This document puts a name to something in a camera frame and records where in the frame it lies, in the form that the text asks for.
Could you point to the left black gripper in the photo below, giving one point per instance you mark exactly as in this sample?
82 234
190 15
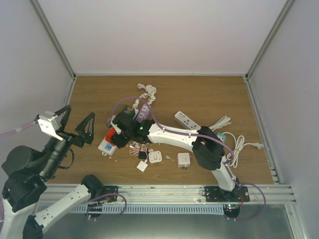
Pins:
79 139

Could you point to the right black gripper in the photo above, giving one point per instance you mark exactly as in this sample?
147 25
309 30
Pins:
117 142

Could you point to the red cube socket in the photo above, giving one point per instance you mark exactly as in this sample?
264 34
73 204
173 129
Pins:
109 135

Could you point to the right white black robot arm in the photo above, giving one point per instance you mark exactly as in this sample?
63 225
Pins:
208 149

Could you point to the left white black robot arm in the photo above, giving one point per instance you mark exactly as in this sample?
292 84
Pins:
28 170

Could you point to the white charger plug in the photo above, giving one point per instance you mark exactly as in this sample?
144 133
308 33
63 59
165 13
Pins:
142 166

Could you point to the white multicolour power strip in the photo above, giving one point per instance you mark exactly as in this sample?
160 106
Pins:
106 148

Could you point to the purple power strip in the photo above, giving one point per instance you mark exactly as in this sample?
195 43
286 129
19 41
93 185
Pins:
143 113

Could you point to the white square adapter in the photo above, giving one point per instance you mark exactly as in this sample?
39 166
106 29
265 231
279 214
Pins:
155 157

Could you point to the white cube socket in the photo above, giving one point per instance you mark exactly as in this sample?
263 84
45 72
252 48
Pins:
183 160

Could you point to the white grey power strip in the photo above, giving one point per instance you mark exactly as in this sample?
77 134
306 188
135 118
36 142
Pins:
185 121

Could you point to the teal power strip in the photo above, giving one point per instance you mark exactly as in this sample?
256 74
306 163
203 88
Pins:
221 137

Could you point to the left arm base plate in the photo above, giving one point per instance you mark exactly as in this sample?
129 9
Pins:
107 196

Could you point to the grey slotted cable duct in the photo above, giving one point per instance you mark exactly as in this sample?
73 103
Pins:
160 209

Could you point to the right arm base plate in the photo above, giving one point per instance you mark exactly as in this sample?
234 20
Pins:
232 201

